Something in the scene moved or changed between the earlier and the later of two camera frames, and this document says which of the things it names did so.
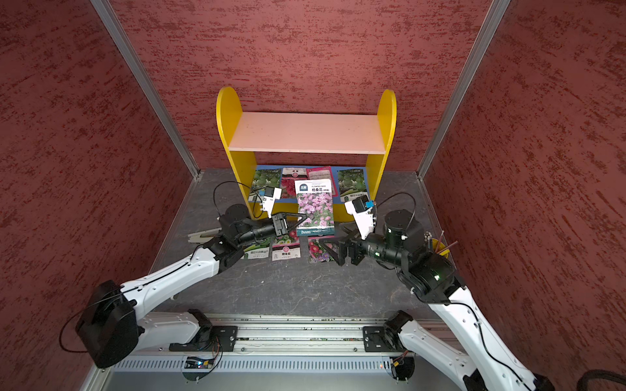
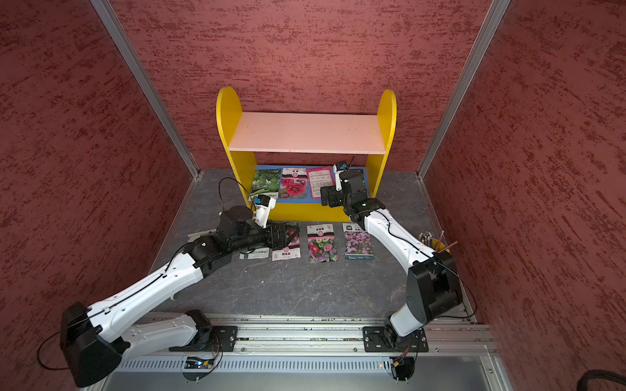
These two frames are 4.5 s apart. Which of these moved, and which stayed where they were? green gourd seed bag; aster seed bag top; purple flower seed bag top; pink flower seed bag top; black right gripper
Moved: purple flower seed bag top; black right gripper
Stayed: aster seed bag top; green gourd seed bag; pink flower seed bag top
